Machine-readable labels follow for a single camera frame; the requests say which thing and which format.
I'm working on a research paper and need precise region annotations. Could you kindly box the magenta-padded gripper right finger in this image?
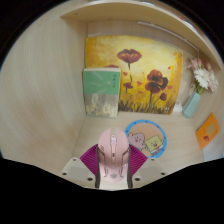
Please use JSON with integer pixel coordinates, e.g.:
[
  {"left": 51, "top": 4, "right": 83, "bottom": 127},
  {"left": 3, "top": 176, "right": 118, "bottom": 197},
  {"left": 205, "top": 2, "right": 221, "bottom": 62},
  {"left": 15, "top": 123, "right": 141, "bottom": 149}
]
[{"left": 126, "top": 143, "right": 168, "bottom": 190}]

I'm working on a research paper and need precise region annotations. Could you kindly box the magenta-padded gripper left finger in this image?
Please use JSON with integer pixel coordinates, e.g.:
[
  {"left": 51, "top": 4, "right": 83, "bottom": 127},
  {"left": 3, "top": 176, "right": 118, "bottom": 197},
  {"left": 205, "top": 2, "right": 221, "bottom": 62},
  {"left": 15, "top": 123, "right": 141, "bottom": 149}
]
[{"left": 60, "top": 143, "right": 101, "bottom": 190}]

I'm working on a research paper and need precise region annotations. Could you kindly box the pink computer mouse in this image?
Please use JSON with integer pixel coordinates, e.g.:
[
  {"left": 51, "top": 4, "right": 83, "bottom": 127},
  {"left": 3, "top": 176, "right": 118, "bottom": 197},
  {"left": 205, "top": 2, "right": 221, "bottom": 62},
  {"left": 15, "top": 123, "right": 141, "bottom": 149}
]
[{"left": 97, "top": 127, "right": 131, "bottom": 184}]

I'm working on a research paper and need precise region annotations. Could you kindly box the round blue-rimmed cartoon mouse pad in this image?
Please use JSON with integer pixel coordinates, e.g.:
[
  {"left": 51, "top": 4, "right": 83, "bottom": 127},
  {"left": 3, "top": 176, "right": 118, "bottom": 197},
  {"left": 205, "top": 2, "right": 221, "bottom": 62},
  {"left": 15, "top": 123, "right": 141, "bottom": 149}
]
[{"left": 124, "top": 119, "right": 168, "bottom": 158}]

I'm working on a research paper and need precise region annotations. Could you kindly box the small white charger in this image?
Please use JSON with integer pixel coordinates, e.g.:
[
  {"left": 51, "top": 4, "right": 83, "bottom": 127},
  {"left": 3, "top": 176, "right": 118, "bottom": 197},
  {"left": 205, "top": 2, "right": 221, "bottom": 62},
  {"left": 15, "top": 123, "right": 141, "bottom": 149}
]
[{"left": 172, "top": 99, "right": 184, "bottom": 113}]

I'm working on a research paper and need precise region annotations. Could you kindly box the green and beige book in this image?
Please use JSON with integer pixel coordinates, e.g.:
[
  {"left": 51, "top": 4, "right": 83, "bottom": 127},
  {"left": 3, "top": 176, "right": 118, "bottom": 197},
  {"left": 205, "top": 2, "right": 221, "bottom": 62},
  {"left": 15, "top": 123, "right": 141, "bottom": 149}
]
[{"left": 82, "top": 67, "right": 122, "bottom": 119}]

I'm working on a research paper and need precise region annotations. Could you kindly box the orange card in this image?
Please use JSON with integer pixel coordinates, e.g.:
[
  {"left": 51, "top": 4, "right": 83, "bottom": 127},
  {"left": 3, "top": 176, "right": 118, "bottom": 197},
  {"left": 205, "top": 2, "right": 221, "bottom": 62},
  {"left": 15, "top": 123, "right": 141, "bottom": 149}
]
[{"left": 195, "top": 112, "right": 221, "bottom": 150}]

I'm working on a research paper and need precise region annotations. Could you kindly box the teal faceted vase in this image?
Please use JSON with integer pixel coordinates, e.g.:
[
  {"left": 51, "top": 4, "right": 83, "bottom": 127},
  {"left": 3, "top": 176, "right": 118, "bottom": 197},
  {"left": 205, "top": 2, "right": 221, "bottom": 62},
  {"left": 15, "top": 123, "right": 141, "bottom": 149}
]
[{"left": 182, "top": 90, "right": 202, "bottom": 119}]

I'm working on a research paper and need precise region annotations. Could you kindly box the yellow poppy flower painting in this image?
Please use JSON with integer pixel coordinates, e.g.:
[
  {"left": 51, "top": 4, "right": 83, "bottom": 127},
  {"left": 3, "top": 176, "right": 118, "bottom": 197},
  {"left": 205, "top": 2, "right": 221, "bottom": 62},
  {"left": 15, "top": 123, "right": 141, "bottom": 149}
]
[{"left": 84, "top": 35, "right": 184, "bottom": 116}]

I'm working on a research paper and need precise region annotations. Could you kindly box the white light bar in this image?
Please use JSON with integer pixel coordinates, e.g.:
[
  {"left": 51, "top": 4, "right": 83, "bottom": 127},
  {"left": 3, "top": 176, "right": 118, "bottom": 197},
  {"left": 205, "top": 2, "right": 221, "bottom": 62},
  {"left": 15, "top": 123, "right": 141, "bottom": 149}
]
[{"left": 137, "top": 20, "right": 200, "bottom": 53}]

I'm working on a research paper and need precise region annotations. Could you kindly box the light wooden shelf board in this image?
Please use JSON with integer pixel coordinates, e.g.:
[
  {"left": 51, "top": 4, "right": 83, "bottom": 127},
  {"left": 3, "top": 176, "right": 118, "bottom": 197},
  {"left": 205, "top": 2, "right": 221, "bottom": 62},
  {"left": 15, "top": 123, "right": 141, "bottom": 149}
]
[{"left": 59, "top": 0, "right": 216, "bottom": 59}]

